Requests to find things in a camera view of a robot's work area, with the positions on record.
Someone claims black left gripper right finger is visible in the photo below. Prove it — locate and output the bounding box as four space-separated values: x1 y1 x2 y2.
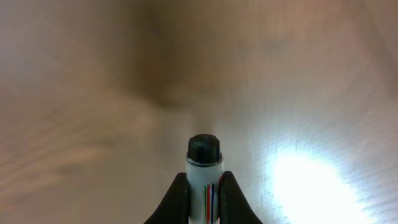
218 171 262 224

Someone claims black whiteboard marker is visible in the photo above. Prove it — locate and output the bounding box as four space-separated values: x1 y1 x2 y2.
186 134 223 224

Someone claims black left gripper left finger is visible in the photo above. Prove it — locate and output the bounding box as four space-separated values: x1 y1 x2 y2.
144 172 189 224

